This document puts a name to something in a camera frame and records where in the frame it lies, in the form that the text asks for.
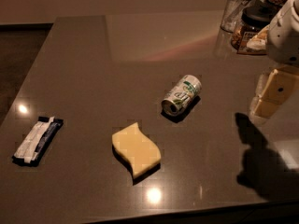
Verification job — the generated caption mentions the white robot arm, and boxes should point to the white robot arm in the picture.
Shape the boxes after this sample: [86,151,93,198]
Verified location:
[247,0,299,123]

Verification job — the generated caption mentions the white green 7up can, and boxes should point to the white green 7up can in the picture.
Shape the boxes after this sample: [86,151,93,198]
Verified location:
[162,75,202,117]

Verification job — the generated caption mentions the black-lidded glass jar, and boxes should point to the black-lidded glass jar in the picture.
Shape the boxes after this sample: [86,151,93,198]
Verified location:
[231,5,276,55]

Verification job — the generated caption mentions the black white snack bar wrapper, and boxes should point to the black white snack bar wrapper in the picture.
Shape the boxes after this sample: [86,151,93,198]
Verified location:
[12,117,64,166]

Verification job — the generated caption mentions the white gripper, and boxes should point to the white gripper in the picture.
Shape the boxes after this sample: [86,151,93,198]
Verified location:
[260,0,299,105]

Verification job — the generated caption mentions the clear glass cup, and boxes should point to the clear glass cup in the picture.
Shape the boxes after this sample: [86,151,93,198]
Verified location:
[221,0,255,33]

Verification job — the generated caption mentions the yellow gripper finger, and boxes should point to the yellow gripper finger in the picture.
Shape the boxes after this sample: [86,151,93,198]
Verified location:
[249,97,279,125]

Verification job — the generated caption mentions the yellow wavy sponge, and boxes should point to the yellow wavy sponge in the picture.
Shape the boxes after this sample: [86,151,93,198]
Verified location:
[112,122,161,179]

